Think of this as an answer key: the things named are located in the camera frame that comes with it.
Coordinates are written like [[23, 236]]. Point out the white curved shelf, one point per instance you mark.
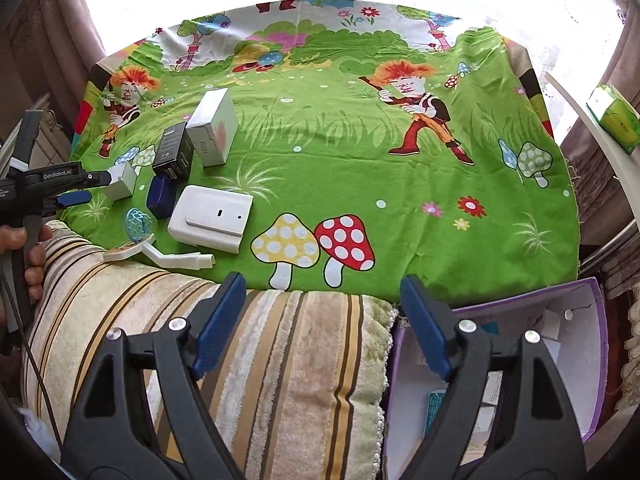
[[595, 150]]

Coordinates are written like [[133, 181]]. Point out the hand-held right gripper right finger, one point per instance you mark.
[[425, 325]]

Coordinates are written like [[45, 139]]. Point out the blue mesh ball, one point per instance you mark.
[[137, 225]]

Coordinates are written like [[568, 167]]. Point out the dark blue case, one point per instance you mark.
[[160, 197]]

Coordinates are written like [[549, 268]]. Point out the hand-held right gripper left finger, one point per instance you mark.
[[220, 320]]

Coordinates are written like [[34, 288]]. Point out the person's left hand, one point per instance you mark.
[[37, 260]]

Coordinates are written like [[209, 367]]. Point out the white carved nightstand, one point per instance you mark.
[[55, 135]]

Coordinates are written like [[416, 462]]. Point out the black box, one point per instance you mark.
[[172, 152]]

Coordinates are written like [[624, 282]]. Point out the white flat device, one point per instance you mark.
[[205, 220]]

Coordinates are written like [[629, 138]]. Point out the white plastic pipe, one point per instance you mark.
[[165, 259]]

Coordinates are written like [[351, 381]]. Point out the white fluffy cloth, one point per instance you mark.
[[32, 422]]

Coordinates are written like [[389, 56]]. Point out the green tissue pack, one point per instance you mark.
[[615, 117]]

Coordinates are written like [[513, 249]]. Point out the green cartoon printed cloth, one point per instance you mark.
[[340, 160]]

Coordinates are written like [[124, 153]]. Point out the small white box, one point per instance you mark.
[[122, 185]]

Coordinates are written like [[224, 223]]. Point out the tall white box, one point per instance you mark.
[[220, 125]]

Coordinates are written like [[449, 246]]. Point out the purple storage box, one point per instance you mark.
[[570, 370]]

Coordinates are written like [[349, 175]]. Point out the striped plush cushion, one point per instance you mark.
[[280, 375]]

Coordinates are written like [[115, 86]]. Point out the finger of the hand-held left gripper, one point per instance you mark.
[[75, 198], [97, 178]]

